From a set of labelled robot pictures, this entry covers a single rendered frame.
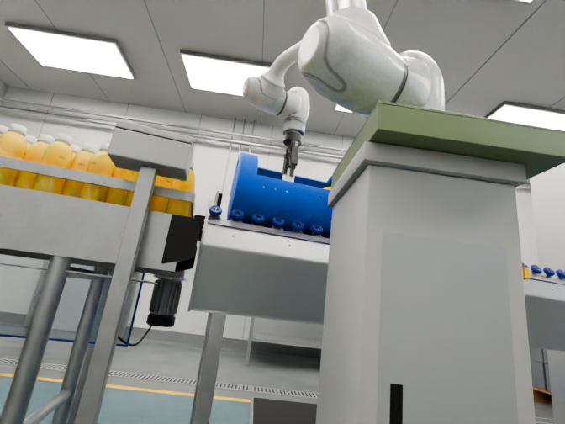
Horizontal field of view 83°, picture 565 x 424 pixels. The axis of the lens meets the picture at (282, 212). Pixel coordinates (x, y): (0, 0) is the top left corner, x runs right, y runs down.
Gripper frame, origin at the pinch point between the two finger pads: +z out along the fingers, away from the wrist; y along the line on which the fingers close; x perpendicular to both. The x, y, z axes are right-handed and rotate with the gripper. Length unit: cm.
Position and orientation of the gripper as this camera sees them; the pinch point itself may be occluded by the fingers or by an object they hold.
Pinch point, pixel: (287, 181)
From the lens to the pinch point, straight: 125.3
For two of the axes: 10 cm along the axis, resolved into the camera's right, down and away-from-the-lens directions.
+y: -2.7, 2.4, 9.3
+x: -9.6, -1.8, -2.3
